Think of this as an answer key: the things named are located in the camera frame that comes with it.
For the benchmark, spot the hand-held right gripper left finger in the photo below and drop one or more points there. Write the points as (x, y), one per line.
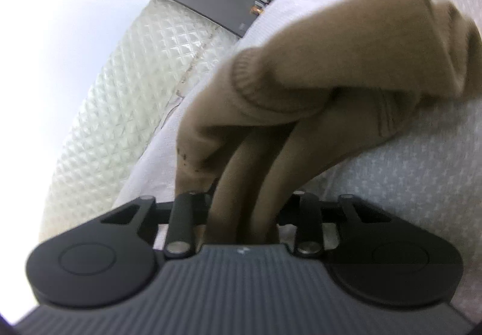
(182, 222)

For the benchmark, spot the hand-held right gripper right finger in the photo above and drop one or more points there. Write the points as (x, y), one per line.
(308, 222)

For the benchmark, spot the brown hoodie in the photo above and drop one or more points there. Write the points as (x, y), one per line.
(320, 56)

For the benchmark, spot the cream quilted headboard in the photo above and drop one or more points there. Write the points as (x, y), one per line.
(124, 112)

